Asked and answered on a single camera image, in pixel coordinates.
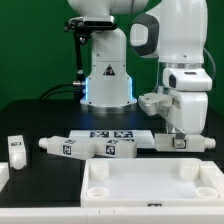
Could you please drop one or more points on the black camera on mount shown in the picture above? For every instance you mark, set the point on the black camera on mount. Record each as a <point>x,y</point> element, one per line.
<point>88,24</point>

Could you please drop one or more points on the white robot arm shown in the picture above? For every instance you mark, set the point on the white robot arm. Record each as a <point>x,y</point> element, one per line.
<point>174,32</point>

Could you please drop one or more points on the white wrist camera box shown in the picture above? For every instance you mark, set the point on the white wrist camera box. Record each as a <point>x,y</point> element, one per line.
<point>192,80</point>

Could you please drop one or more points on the white front rail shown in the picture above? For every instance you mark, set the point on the white front rail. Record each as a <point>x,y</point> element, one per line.
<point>149,215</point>

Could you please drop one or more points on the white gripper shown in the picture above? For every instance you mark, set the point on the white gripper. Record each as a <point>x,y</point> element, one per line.
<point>184,111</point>

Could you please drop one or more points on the white desk top panel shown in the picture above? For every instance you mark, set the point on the white desk top panel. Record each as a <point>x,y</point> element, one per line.
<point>151,182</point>

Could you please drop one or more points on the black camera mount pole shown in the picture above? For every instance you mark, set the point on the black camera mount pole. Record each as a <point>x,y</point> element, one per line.
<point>80,73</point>

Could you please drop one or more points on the white left corner block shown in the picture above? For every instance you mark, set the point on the white left corner block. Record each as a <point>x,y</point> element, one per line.
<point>4,174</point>

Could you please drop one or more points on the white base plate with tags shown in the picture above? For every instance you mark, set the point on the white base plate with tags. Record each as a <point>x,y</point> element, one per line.
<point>143,138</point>

